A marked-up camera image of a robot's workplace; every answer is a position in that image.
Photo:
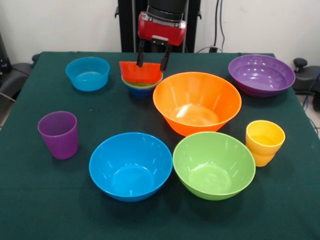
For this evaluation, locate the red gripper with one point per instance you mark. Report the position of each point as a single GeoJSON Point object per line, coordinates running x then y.
{"type": "Point", "coordinates": [161, 31]}

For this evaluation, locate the red small bowl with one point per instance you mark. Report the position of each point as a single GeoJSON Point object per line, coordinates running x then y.
{"type": "Point", "coordinates": [142, 73]}

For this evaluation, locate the small green bowl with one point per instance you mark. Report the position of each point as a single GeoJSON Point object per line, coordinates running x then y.
{"type": "Point", "coordinates": [140, 84]}

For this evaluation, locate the dark blue small bowl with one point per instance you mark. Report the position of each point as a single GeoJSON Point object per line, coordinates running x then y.
{"type": "Point", "coordinates": [141, 93]}

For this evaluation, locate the large orange bowl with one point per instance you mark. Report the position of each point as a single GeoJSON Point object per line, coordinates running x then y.
{"type": "Point", "coordinates": [197, 91]}

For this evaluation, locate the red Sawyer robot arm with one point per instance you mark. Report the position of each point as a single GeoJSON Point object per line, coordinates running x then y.
{"type": "Point", "coordinates": [166, 8]}

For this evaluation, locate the light blue small bowl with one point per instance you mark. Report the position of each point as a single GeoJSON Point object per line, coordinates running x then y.
{"type": "Point", "coordinates": [85, 75]}

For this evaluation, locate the large blue bowl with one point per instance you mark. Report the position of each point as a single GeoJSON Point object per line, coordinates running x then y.
{"type": "Point", "coordinates": [130, 165]}

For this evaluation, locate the large purple bowl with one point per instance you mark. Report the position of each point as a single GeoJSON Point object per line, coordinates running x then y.
{"type": "Point", "coordinates": [262, 72]}

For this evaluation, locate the large green bowl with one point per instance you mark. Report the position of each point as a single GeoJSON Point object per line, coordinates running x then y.
{"type": "Point", "coordinates": [212, 162]}

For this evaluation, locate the purple cup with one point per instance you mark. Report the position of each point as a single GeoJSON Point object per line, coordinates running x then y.
{"type": "Point", "coordinates": [60, 142]}

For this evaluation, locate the dark green tablecloth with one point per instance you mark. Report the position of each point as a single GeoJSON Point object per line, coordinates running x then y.
{"type": "Point", "coordinates": [50, 200]}

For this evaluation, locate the black pedestal leg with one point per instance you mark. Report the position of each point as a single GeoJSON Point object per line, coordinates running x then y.
{"type": "Point", "coordinates": [302, 80]}
{"type": "Point", "coordinates": [15, 75]}

